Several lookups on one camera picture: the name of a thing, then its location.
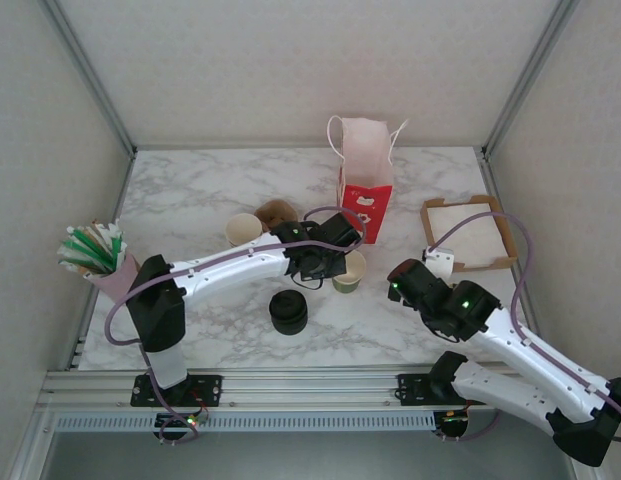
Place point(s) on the green paper cup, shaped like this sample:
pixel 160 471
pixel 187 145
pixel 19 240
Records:
pixel 352 272

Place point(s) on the red white paper bag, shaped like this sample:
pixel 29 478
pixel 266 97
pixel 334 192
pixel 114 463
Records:
pixel 365 210

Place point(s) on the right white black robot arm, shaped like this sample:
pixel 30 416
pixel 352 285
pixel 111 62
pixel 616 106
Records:
pixel 520 350

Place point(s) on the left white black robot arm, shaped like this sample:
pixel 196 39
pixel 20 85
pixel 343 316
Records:
pixel 230 270

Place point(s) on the brown pulp cup carrier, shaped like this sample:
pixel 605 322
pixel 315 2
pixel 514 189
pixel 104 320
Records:
pixel 275 212

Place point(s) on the brown cardboard tray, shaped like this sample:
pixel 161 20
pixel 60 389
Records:
pixel 490 263

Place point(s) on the stack of black lids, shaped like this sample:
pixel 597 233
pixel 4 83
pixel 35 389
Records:
pixel 287 312

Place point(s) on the small controller board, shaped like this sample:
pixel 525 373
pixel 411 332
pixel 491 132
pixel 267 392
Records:
pixel 452 422
pixel 175 422

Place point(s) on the white paper wrapped straw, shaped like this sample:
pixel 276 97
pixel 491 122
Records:
pixel 106 231

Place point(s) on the brown wooden stirrer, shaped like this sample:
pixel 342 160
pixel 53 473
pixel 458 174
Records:
pixel 96 224

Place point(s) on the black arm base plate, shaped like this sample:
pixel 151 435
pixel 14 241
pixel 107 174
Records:
pixel 415 387
pixel 210 387

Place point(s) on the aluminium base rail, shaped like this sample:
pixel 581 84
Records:
pixel 310 387

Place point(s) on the aluminium frame post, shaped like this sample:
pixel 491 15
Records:
pixel 529 75
pixel 91 75

